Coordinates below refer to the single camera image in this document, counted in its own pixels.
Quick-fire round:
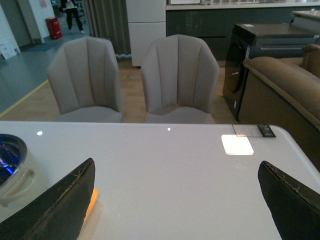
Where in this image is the label sticker on table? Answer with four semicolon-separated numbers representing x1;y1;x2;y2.
232;124;276;138

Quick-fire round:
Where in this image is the right beige upholstered chair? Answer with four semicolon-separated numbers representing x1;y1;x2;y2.
141;34;220;124

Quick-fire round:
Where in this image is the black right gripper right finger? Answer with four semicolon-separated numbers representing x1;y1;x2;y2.
257;161;320;240

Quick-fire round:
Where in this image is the dark grey kitchen counter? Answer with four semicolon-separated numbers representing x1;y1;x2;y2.
166;0;320;61

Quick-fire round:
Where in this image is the grey curtain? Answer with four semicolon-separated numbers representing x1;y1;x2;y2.
81;0;131;55

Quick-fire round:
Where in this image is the tan sofa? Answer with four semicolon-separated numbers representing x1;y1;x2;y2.
238;44;320;169

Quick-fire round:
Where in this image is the yellow corn cob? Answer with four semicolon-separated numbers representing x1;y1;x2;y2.
83;187;99;223

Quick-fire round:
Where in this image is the beige upholstered chair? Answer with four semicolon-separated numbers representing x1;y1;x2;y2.
141;34;220;124
47;37;123;123

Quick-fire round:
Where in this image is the white tall cabinet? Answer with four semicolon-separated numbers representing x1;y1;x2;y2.
126;0;166;67

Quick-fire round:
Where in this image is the walking person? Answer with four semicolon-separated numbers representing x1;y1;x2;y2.
60;0;85;35

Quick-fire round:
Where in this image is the black washing machine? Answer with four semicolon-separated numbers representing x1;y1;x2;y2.
222;23;318;122

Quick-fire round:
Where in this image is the cream electric cooking pot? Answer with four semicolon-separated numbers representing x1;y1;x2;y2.
0;133;48;222

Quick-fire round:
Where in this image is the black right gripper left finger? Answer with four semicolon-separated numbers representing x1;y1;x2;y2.
0;158;96;240

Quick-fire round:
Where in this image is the left beige upholstered chair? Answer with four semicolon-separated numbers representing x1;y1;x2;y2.
47;37;123;123

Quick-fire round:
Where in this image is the red fire extinguisher box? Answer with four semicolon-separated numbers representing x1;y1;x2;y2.
45;17;63;40

